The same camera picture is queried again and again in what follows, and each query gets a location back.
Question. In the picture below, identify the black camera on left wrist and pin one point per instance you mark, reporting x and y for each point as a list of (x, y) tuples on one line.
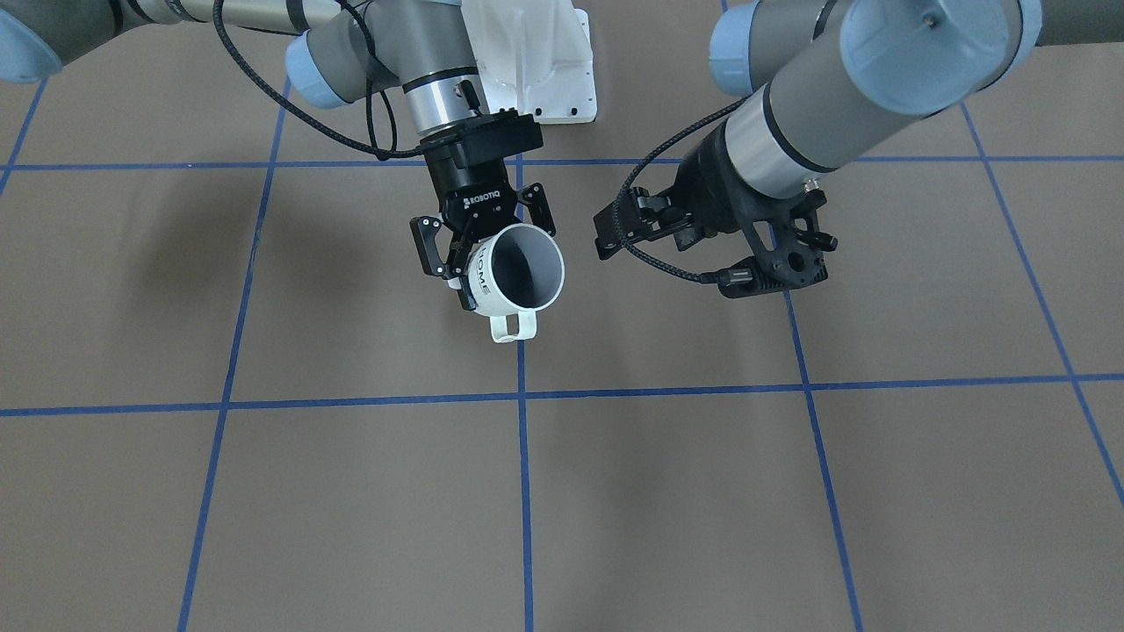
[(788, 250)]

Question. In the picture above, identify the white mug grey inside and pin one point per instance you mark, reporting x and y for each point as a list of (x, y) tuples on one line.
[(511, 277)]

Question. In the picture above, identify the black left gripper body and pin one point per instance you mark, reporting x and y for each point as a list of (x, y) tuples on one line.
[(705, 189)]

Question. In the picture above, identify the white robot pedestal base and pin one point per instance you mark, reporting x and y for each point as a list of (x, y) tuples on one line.
[(535, 57)]

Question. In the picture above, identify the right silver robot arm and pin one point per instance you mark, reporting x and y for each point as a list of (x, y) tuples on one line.
[(301, 55)]

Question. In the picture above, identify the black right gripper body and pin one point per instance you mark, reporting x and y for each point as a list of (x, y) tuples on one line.
[(471, 193)]

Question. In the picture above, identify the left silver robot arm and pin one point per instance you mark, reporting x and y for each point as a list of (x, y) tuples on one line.
[(818, 84)]

